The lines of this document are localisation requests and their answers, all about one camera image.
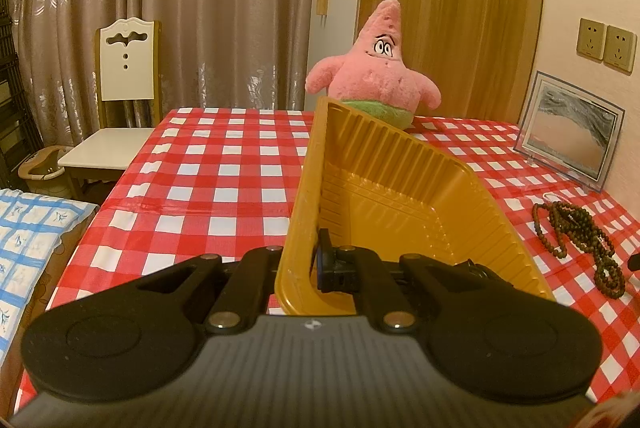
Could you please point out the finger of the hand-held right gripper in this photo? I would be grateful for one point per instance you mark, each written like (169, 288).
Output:
(635, 261)

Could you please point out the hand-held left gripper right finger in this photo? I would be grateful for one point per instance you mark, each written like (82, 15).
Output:
(318, 264)

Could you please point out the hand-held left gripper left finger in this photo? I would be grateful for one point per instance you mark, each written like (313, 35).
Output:
(260, 268)

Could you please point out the yellow plastic tray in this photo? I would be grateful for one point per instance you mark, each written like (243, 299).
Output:
(400, 168)

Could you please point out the red checkered tablecloth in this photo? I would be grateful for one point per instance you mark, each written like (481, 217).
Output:
(210, 188)

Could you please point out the pink starfish plush toy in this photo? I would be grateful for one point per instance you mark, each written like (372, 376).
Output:
(375, 78)

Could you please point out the blue checked bed sheet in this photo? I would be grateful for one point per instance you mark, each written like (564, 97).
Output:
(30, 233)

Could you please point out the tan plastic basin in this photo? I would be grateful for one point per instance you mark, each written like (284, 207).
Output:
(37, 165)

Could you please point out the white wooden chair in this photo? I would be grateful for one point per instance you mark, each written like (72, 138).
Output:
(125, 58)

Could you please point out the black rack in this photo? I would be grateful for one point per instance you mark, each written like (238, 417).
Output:
(15, 108)

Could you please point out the clear picture frame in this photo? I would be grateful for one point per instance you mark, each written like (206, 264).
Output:
(570, 133)

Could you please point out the beige wall socket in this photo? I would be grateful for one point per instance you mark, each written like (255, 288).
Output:
(591, 37)
(620, 49)

